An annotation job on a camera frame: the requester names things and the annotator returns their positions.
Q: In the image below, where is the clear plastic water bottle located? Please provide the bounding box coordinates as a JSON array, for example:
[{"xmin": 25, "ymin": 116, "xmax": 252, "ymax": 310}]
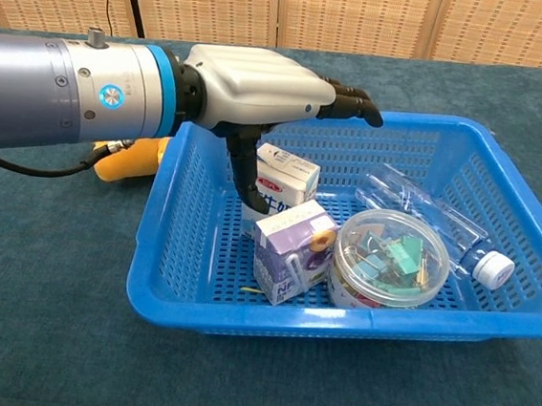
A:
[{"xmin": 346, "ymin": 160, "xmax": 525, "ymax": 290}]

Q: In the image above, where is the bamboo folding screen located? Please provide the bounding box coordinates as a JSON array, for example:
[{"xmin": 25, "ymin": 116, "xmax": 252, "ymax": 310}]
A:
[{"xmin": 0, "ymin": 0, "xmax": 542, "ymax": 80}]

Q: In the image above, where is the yellow plush dinosaur toy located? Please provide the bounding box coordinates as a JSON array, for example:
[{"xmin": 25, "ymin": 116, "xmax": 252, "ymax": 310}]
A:
[{"xmin": 90, "ymin": 129, "xmax": 173, "ymax": 188}]

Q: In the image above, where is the white milk carton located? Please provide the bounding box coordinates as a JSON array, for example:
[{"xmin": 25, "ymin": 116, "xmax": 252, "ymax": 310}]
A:
[{"xmin": 238, "ymin": 140, "xmax": 324, "ymax": 246}]

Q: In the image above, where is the teal table cloth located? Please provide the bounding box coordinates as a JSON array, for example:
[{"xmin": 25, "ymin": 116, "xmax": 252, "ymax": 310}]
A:
[{"xmin": 0, "ymin": 15, "xmax": 542, "ymax": 406}]

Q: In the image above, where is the clear tub of binder clips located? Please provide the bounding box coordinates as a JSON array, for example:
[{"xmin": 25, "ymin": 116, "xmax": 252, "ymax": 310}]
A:
[{"xmin": 325, "ymin": 203, "xmax": 457, "ymax": 319}]

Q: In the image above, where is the blue plastic perforated basket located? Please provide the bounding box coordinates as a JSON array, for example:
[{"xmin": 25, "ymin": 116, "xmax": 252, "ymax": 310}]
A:
[{"xmin": 122, "ymin": 85, "xmax": 542, "ymax": 368}]

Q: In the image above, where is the purple drink carton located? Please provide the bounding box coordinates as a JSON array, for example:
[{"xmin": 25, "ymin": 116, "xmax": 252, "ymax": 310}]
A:
[{"xmin": 247, "ymin": 193, "xmax": 343, "ymax": 311}]

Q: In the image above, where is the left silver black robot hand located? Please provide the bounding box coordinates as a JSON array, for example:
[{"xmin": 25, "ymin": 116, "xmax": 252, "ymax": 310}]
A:
[{"xmin": 167, "ymin": 39, "xmax": 390, "ymax": 225}]

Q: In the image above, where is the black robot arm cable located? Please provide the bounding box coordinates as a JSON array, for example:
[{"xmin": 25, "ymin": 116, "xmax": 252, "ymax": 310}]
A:
[{"xmin": 0, "ymin": 126, "xmax": 137, "ymax": 185}]

